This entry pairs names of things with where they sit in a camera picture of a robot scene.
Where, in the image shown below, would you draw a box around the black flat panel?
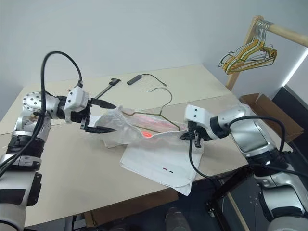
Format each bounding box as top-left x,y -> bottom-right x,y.
271,86 -> 308,156

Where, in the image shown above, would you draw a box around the white shorts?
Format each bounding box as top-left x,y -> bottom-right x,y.
92,105 -> 205,197

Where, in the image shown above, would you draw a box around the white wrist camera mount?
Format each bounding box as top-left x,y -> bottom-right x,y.
183,104 -> 213,141
64,87 -> 90,124

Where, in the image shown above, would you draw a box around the black metal frame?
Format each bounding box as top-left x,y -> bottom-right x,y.
205,166 -> 265,231

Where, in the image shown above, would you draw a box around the black adapter with thin cable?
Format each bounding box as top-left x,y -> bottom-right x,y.
127,73 -> 168,88

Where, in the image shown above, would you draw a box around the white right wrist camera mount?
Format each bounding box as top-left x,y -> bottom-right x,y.
183,104 -> 213,141

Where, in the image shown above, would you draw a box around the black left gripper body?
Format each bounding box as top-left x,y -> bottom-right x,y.
71,98 -> 93,132

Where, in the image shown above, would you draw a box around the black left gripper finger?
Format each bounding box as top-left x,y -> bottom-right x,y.
91,98 -> 116,108
85,126 -> 116,134

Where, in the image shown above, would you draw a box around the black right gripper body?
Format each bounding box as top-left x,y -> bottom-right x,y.
187,121 -> 205,148

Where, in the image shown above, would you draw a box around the bundle of coated wire hangers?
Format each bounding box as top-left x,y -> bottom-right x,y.
217,20 -> 278,76

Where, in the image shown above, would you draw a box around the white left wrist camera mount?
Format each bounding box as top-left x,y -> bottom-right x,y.
64,87 -> 90,124

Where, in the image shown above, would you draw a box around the bare wire hanger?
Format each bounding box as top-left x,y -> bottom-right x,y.
119,87 -> 186,133

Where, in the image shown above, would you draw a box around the wooden clothes rack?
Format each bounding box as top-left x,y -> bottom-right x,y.
225,15 -> 308,92

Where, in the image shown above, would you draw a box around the brown cardboard box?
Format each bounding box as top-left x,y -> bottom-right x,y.
239,92 -> 305,143

